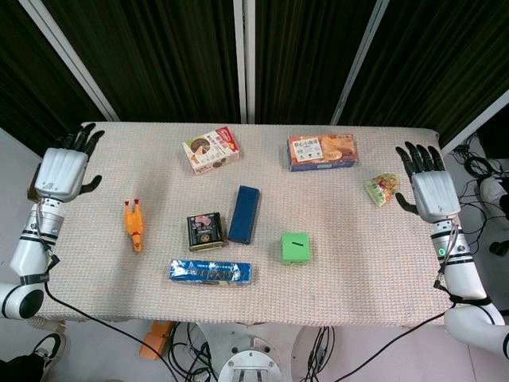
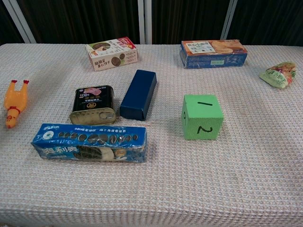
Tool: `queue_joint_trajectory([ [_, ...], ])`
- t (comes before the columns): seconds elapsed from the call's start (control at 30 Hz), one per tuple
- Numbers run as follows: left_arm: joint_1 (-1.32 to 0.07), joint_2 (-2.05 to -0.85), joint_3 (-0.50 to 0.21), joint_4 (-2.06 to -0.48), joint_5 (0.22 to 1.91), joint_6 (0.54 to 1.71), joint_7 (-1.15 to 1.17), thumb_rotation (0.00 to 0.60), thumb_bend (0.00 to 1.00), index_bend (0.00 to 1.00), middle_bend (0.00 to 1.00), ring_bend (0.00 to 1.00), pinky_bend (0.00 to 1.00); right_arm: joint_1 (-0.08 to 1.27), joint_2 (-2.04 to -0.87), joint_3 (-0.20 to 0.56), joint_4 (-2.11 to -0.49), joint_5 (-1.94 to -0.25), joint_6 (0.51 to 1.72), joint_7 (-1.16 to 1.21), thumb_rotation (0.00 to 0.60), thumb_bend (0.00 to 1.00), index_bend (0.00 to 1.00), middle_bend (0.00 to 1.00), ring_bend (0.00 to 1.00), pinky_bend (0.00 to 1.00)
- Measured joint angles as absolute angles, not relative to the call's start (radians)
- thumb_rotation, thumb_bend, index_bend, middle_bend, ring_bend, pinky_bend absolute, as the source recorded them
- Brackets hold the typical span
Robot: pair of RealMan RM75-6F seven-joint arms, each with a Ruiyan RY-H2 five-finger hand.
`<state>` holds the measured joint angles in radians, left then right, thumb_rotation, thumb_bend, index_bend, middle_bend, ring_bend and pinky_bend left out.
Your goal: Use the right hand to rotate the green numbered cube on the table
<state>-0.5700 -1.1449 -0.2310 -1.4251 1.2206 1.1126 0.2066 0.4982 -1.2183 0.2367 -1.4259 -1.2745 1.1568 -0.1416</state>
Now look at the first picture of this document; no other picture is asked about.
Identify green numbered cube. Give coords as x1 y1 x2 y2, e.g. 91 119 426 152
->
279 232 314 266

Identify black white sneaker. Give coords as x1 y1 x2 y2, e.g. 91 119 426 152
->
33 333 68 369

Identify beige waffle tablecloth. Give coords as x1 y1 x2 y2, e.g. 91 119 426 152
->
29 121 457 327

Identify green snack bag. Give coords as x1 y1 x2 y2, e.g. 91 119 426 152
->
364 171 401 207

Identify black floor cable bundle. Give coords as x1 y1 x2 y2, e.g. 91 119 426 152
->
457 134 509 255

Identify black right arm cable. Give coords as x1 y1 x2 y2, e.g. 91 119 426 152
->
344 224 462 382

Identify white rounded device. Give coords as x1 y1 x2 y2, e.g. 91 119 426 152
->
479 174 507 208

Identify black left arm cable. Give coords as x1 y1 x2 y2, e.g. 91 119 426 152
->
31 202 184 382

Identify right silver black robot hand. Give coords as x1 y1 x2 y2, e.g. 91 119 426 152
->
394 141 463 224

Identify blue Oreo cookie box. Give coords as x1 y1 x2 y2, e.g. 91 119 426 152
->
169 259 255 286

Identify black trouser leg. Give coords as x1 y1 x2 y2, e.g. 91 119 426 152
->
0 349 45 382

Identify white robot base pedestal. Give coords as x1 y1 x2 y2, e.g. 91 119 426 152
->
193 321 333 382

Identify orange tool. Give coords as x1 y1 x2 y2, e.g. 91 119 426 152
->
138 320 174 359

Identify black cables under table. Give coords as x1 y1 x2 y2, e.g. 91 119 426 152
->
169 322 219 382
304 325 338 382

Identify yellow rubber chicken toy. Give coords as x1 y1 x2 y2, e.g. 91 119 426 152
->
122 197 146 253

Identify black luncheon meat can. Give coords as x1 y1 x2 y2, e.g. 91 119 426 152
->
186 212 228 252

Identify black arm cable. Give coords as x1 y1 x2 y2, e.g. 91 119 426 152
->
344 224 462 382
31 202 184 382

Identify dark screen panel white frame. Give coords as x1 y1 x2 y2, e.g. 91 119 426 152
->
332 0 509 154
243 0 389 125
0 0 119 138
29 0 247 123

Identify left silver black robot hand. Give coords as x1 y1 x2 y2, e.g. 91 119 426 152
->
33 122 107 202

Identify dark blue rectangular box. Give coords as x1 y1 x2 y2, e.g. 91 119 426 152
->
227 185 262 245

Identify white chocolate pie box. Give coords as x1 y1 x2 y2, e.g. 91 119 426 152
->
181 126 242 176

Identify orange blue biscuit box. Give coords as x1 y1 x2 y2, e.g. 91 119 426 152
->
286 134 359 173

